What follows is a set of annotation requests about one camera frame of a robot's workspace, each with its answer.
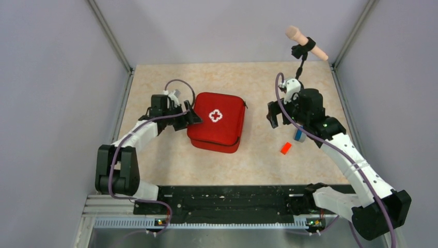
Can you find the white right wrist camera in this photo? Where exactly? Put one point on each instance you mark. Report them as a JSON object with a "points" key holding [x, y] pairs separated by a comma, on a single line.
{"points": [[290, 86]]}

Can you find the blue grey box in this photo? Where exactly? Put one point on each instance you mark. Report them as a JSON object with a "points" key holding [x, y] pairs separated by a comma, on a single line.
{"points": [[300, 136]]}

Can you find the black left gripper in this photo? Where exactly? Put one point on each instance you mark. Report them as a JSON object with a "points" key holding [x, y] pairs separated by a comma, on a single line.
{"points": [[191, 117]]}

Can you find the orange small box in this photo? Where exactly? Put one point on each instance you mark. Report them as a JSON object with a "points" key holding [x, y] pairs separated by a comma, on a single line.
{"points": [[285, 148]]}

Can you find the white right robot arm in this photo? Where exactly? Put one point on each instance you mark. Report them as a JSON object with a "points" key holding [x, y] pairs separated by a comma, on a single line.
{"points": [[375, 208]]}

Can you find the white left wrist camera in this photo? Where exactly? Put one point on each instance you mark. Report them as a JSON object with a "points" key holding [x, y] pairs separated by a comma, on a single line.
{"points": [[174, 97]]}

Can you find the black microphone stand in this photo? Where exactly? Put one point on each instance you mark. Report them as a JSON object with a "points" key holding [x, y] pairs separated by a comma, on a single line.
{"points": [[301, 52]]}

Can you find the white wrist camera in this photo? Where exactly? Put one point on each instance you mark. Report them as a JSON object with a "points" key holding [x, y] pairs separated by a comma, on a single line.
{"points": [[174, 97], [290, 86]]}

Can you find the beige microphone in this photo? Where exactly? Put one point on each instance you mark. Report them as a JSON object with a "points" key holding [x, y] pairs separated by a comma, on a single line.
{"points": [[293, 33]]}

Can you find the red black medicine kit case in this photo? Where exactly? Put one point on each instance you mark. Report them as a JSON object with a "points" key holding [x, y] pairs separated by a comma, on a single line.
{"points": [[222, 122]]}

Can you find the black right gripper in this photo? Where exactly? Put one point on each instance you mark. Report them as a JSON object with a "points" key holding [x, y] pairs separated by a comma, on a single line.
{"points": [[274, 110]]}

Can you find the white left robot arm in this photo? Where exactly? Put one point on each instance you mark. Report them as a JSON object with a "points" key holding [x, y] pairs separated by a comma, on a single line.
{"points": [[117, 169]]}

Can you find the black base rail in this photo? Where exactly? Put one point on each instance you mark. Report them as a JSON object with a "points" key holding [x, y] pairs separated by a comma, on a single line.
{"points": [[231, 205]]}

